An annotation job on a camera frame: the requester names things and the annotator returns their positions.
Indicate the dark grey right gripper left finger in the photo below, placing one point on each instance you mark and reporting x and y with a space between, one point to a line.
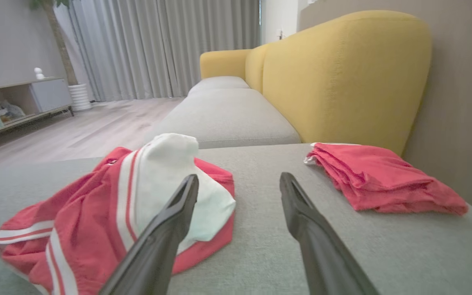
158 246

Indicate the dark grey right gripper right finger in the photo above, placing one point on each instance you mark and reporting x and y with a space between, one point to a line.
322 254

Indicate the red garment with white stripes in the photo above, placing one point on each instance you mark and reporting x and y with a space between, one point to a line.
88 213

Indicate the red white lettered shorts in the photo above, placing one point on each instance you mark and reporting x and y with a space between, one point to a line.
383 180

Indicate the wide grey sofa ottoman seat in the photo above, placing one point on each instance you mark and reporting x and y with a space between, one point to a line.
260 229

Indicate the grey sofa seat cushion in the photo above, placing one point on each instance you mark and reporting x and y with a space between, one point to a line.
219 83
228 114

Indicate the white ribbed plant pot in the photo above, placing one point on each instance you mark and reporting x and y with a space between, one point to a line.
79 97

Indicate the yellow sofa backrest cushion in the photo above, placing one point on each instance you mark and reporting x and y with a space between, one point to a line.
342 78
254 67

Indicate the low grey media cabinet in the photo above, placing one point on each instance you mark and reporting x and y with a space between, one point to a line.
51 94

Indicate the yellow sofa armrest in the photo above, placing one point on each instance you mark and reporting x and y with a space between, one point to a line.
221 63

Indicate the grey pleated curtain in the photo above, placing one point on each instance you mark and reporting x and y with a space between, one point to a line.
158 45

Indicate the crumpled item in cabinet shelf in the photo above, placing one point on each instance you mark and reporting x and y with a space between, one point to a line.
8 111

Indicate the small white figurine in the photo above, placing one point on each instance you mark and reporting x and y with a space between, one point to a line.
38 73

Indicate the potted tree with brown trunk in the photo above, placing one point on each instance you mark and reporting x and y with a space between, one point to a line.
62 49

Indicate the white wall switch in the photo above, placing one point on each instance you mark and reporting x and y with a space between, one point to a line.
279 34

